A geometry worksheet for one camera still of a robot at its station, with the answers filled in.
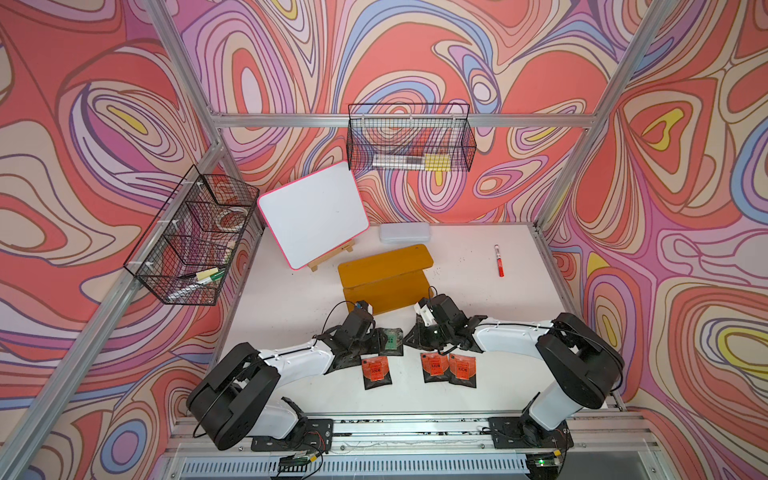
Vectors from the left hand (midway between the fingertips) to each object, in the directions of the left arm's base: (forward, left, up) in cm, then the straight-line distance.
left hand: (386, 340), depth 88 cm
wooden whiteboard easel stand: (+26, +25, +3) cm, 37 cm away
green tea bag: (0, -1, -1) cm, 2 cm away
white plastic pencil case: (+45, -7, 0) cm, 46 cm away
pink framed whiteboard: (+41, +25, +13) cm, 50 cm away
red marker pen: (+26, -41, -1) cm, 48 cm away
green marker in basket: (+5, +42, +25) cm, 49 cm away
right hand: (-2, -6, -1) cm, 7 cm away
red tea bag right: (-8, -22, -2) cm, 23 cm away
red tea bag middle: (-7, -14, -2) cm, 16 cm away
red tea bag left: (-9, +3, -1) cm, 10 cm away
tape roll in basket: (+30, +44, +25) cm, 58 cm away
